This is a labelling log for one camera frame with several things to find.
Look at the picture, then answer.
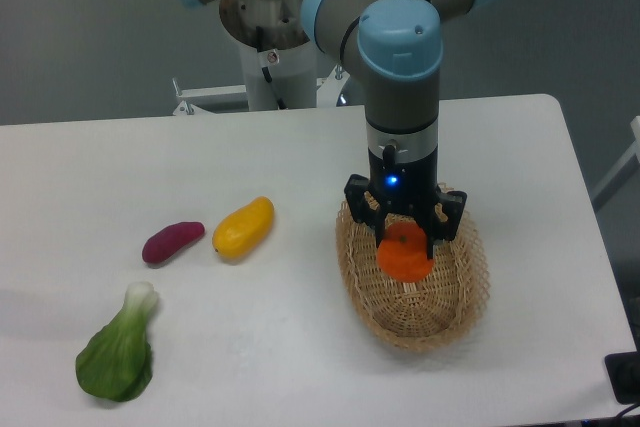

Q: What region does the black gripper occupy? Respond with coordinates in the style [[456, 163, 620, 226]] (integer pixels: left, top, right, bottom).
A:
[[344, 149, 467, 260]]

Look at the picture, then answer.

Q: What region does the orange fruit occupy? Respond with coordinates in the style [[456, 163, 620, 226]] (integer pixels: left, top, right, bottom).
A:
[[376, 221, 434, 283]]

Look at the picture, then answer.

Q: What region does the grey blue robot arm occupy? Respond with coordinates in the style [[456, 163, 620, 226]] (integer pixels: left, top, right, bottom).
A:
[[182, 0, 495, 254]]

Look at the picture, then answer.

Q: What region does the woven wicker basket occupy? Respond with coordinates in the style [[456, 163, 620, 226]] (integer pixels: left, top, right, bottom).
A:
[[335, 201, 490, 352]]

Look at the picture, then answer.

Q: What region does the yellow mango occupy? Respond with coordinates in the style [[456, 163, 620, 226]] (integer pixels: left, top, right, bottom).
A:
[[212, 196, 275, 261]]

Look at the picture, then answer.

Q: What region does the purple sweet potato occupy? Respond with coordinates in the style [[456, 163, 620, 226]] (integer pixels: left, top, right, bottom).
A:
[[141, 221, 205, 266]]

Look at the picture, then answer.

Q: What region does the black device at edge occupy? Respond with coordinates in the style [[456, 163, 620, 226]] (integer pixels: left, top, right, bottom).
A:
[[604, 352, 639, 405]]

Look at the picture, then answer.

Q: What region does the green bok choy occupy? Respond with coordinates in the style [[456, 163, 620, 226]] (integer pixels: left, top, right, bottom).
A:
[[75, 281, 159, 402]]

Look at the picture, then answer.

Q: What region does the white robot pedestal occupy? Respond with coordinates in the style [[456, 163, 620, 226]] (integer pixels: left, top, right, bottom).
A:
[[173, 0, 352, 116]]

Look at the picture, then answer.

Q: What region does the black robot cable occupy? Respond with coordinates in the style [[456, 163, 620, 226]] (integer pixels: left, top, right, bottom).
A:
[[255, 26, 289, 111]]

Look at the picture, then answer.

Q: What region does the white frame at right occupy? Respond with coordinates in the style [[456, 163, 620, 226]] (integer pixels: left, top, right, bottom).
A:
[[590, 116, 639, 212]]

